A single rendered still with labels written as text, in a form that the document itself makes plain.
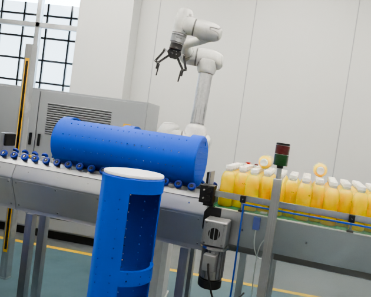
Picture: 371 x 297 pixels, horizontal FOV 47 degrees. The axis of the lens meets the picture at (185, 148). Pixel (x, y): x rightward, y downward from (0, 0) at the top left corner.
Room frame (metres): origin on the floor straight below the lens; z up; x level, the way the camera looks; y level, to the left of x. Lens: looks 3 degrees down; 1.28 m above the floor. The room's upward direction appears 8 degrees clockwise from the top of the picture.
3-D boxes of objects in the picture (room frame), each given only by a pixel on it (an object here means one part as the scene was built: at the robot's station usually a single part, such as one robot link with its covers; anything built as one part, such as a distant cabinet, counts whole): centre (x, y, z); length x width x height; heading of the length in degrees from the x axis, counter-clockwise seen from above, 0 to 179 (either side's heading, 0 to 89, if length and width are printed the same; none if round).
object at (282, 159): (1.89, -0.42, 1.18); 0.06 x 0.06 x 0.05
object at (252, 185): (2.15, -0.36, 1.00); 0.07 x 0.07 x 0.19
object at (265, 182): (2.17, -0.43, 1.00); 0.07 x 0.07 x 0.19
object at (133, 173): (1.95, 0.22, 1.03); 0.28 x 0.28 x 0.01
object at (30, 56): (3.08, 1.18, 0.85); 0.06 x 0.06 x 1.70; 74
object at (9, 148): (2.72, 1.12, 1.00); 0.10 x 0.04 x 0.15; 164
